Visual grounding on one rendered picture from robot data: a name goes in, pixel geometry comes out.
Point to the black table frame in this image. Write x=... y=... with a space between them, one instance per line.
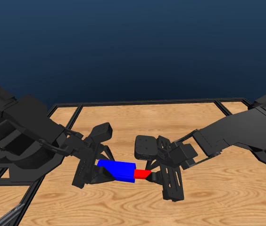
x=147 y=102

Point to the thin red peg bar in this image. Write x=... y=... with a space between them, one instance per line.
x=141 y=174

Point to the blue hollow socket block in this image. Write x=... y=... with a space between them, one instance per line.
x=121 y=170

